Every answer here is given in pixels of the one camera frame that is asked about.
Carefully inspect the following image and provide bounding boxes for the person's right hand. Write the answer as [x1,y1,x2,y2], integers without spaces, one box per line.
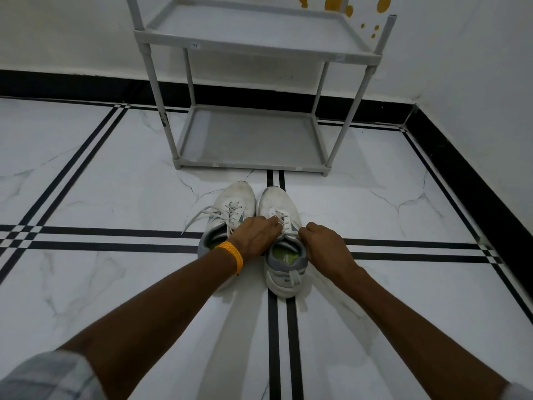
[298,222,360,284]

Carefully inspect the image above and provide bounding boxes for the person's left hand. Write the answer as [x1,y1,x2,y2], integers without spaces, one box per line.
[227,216,284,264]

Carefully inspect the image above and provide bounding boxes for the white grey sneaker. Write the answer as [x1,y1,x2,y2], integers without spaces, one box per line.
[257,186,310,299]
[182,181,257,293]

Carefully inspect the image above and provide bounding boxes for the person's left forearm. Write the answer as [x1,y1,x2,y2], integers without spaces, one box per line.
[57,247,239,400]

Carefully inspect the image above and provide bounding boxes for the person's right forearm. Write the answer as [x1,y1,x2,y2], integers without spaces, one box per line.
[338,266,511,400]

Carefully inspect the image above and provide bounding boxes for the orange wristband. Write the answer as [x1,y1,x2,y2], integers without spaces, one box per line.
[214,241,245,276]

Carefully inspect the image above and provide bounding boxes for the grey plastic shoe rack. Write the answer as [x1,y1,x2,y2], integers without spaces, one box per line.
[125,0,397,178]

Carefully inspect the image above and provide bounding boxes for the grey checked shirt sleeve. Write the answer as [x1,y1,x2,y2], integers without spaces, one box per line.
[0,350,97,400]
[501,382,533,400]

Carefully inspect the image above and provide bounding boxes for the yellow dot wall stickers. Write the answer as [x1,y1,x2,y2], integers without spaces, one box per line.
[298,0,392,40]

